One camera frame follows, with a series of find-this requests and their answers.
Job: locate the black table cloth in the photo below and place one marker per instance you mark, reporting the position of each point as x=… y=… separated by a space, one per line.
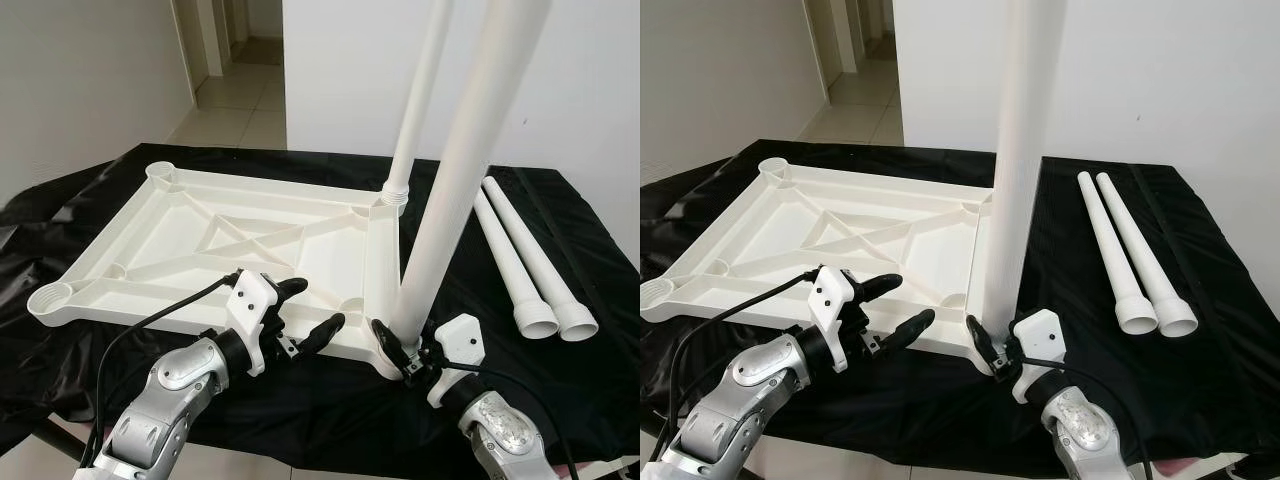
x=1180 y=400
x=560 y=400

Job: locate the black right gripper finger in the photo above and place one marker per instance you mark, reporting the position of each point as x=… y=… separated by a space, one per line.
x=978 y=338
x=387 y=340

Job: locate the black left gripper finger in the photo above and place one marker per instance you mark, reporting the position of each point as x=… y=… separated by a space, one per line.
x=325 y=330
x=290 y=288
x=915 y=325
x=880 y=286

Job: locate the cream door frame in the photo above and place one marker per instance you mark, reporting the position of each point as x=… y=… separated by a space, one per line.
x=832 y=30
x=205 y=30

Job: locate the black metal table leg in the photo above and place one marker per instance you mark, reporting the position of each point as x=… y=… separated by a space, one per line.
x=55 y=440

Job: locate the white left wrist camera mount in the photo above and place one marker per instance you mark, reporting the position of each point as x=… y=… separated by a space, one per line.
x=832 y=295
x=250 y=300

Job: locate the white plastic table top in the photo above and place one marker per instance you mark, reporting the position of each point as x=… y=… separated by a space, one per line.
x=180 y=230
x=790 y=230

